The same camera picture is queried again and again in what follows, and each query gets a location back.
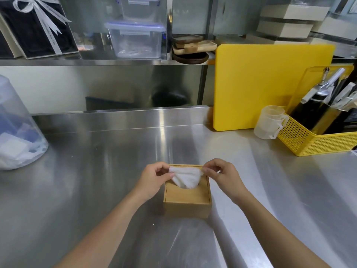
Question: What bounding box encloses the black gift box white ribbon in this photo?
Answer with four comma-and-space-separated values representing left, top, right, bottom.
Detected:
0, 0, 80, 60

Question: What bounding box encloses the clear storage box purple lid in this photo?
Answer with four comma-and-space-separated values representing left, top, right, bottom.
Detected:
104, 22, 165, 59
115, 0, 161, 22

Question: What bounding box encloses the wooden tissue box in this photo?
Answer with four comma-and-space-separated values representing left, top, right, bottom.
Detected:
163, 164, 213, 219

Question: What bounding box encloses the large clear plastic container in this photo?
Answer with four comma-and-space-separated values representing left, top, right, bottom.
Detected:
0, 74, 49, 171

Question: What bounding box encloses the cream rectangular box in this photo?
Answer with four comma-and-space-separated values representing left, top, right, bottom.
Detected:
256, 20, 316, 39
260, 4, 338, 26
309, 13, 357, 42

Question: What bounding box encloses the person's left forearm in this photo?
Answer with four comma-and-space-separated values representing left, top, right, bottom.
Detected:
54, 189, 152, 268

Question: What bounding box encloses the dark wooden tray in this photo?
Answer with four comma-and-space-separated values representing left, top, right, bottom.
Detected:
172, 34, 204, 45

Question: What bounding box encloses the person's right forearm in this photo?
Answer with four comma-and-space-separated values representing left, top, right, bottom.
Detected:
230, 190, 333, 268

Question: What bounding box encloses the yellow plastic basket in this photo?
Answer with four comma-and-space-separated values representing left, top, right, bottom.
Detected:
277, 65, 357, 157

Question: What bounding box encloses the black bottle with metal spout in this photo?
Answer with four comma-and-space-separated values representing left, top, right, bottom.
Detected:
289, 68, 346, 135

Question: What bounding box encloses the clear plastic measuring cup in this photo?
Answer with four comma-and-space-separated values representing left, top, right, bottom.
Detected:
253, 106, 289, 140

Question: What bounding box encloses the person's left hand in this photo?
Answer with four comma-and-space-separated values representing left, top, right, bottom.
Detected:
136, 161, 174, 201

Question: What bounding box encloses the dark round wooden plate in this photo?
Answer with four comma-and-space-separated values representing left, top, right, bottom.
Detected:
171, 52, 210, 65

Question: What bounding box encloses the stainless steel shelf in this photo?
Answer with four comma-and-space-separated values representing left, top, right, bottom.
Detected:
0, 58, 216, 67

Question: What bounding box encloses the person's right hand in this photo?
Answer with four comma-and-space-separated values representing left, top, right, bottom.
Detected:
201, 159, 249, 205

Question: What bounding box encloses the yellow cutting board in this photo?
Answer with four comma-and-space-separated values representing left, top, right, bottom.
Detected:
213, 44, 336, 132

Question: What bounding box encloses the light wooden tray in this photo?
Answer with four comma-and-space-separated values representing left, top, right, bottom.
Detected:
172, 40, 218, 55

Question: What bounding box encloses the white tissue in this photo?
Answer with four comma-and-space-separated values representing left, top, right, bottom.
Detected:
168, 165, 203, 190

